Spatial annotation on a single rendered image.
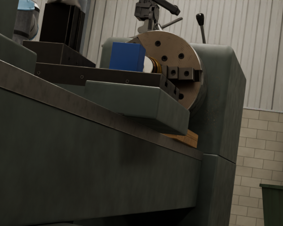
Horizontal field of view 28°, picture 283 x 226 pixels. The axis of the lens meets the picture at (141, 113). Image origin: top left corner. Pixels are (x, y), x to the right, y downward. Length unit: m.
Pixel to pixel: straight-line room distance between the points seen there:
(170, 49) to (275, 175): 10.10
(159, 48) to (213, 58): 0.22
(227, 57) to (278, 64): 10.24
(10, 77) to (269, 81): 11.53
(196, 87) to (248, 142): 10.08
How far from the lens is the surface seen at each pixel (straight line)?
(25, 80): 0.67
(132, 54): 1.52
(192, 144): 1.64
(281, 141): 11.90
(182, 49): 1.83
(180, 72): 1.77
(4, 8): 0.81
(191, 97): 1.79
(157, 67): 1.72
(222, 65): 1.96
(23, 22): 2.06
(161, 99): 1.03
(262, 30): 12.35
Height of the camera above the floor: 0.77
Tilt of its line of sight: 6 degrees up
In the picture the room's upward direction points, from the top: 8 degrees clockwise
